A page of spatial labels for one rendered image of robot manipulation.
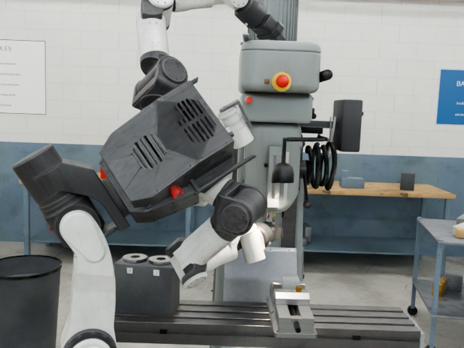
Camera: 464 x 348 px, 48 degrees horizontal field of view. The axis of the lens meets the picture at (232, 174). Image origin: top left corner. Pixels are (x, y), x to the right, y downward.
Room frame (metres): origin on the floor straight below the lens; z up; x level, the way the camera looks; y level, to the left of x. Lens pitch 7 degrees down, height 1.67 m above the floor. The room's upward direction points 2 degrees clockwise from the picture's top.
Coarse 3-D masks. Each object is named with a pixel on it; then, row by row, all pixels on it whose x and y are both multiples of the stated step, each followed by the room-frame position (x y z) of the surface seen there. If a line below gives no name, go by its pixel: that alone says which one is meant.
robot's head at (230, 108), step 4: (236, 100) 1.49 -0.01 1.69; (228, 104) 1.49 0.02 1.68; (232, 104) 1.47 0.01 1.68; (236, 104) 1.47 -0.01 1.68; (240, 104) 1.47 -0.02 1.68; (220, 108) 1.49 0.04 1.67; (224, 108) 1.47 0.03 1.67; (228, 108) 1.47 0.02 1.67; (232, 108) 1.47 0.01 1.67; (236, 108) 1.47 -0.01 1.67; (240, 108) 1.47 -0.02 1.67; (220, 112) 1.48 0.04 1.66; (224, 112) 1.46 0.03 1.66; (228, 112) 1.46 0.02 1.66; (244, 112) 1.47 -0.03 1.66; (220, 116) 1.46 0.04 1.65; (244, 116) 1.47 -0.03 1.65; (248, 120) 1.47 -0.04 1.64; (248, 124) 1.48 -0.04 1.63
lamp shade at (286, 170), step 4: (276, 164) 1.65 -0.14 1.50; (280, 164) 1.63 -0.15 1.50; (284, 164) 1.63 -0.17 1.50; (288, 164) 1.64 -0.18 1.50; (276, 168) 1.63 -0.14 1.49; (280, 168) 1.62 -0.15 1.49; (284, 168) 1.62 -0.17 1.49; (288, 168) 1.62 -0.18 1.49; (292, 168) 1.64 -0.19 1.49; (272, 172) 1.65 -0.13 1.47; (276, 172) 1.63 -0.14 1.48; (280, 172) 1.62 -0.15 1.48; (284, 172) 1.62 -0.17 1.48; (288, 172) 1.62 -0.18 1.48; (292, 172) 1.63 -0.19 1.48; (272, 176) 1.64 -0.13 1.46; (276, 176) 1.62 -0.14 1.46; (280, 176) 1.62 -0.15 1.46; (284, 176) 1.61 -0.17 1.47; (288, 176) 1.62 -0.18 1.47; (292, 176) 1.63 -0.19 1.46; (272, 180) 1.64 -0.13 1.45; (276, 180) 1.62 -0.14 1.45; (280, 180) 1.62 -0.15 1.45; (284, 180) 1.61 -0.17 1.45; (288, 180) 1.62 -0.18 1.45; (292, 180) 1.63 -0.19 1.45
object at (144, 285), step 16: (128, 256) 1.88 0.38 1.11; (144, 256) 1.89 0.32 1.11; (160, 256) 1.89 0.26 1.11; (128, 272) 1.82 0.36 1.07; (144, 272) 1.81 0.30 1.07; (160, 272) 1.80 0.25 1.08; (128, 288) 1.82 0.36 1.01; (144, 288) 1.81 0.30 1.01; (160, 288) 1.80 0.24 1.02; (176, 288) 1.86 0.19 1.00; (128, 304) 1.82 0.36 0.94; (144, 304) 1.81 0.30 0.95; (160, 304) 1.80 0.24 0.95; (176, 304) 1.86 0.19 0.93
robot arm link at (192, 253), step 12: (204, 228) 1.38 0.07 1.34; (180, 240) 1.44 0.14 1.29; (192, 240) 1.40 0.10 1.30; (204, 240) 1.37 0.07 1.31; (216, 240) 1.36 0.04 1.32; (168, 252) 1.45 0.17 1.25; (180, 252) 1.41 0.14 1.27; (192, 252) 1.39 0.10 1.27; (204, 252) 1.38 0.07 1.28; (216, 252) 1.40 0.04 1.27; (180, 264) 1.41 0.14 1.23; (192, 264) 1.40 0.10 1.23; (204, 264) 1.42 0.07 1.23; (192, 276) 1.42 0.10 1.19; (204, 276) 1.45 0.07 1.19
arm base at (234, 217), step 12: (228, 192) 1.33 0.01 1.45; (216, 204) 1.31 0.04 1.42; (228, 204) 1.29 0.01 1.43; (240, 204) 1.28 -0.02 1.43; (216, 216) 1.31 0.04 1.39; (228, 216) 1.29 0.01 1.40; (240, 216) 1.28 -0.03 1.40; (252, 216) 1.27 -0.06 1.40; (216, 228) 1.31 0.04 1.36; (228, 228) 1.29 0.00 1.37; (240, 228) 1.28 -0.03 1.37
